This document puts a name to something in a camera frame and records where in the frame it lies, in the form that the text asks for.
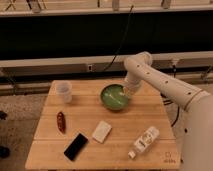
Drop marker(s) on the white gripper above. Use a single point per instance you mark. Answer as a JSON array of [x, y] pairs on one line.
[[131, 88]]

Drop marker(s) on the green ceramic bowl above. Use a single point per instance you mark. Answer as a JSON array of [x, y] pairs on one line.
[[113, 97]]

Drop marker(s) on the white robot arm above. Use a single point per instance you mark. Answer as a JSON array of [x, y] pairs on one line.
[[197, 148]]

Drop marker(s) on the clear plastic bottle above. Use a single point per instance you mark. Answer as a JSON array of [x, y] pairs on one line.
[[144, 141]]

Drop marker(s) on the wooden table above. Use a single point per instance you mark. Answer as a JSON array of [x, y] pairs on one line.
[[84, 135]]

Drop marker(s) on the clear plastic cup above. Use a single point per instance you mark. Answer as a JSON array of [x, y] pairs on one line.
[[64, 91]]

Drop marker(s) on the black smartphone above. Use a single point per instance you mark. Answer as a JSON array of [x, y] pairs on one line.
[[75, 147]]

